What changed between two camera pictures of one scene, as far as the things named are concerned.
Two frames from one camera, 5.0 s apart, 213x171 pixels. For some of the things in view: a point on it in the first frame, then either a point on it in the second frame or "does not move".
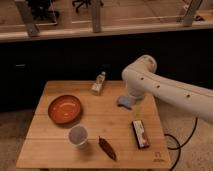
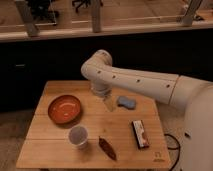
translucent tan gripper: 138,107 -> 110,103
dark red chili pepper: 106,147 does not move
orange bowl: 64,109 does not move
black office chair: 41,13 does not move
